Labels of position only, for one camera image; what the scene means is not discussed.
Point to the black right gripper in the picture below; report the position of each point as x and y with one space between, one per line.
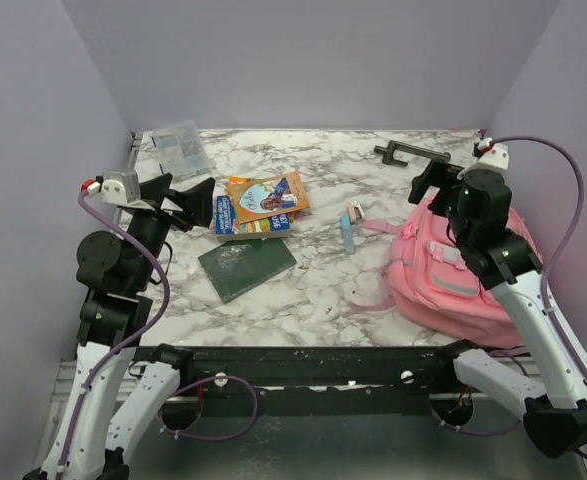
441 173

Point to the blue thick book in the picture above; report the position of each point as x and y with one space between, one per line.
228 227

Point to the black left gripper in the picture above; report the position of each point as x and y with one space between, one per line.
198 202

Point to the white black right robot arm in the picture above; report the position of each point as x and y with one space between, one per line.
553 410

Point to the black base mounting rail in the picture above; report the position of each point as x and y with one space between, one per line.
324 381

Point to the dark green notebook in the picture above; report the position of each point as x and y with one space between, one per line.
236 267

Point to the pink white small stapler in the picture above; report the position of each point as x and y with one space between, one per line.
355 212

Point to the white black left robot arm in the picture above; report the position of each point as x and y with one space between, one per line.
128 292

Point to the pink student backpack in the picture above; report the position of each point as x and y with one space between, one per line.
428 282

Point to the black metal clamp tool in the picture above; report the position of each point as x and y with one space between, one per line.
388 152

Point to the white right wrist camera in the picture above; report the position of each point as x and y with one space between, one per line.
491 155

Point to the clear plastic organizer box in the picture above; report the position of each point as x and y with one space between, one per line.
181 151

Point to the orange children's book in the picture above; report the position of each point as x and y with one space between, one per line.
257 199

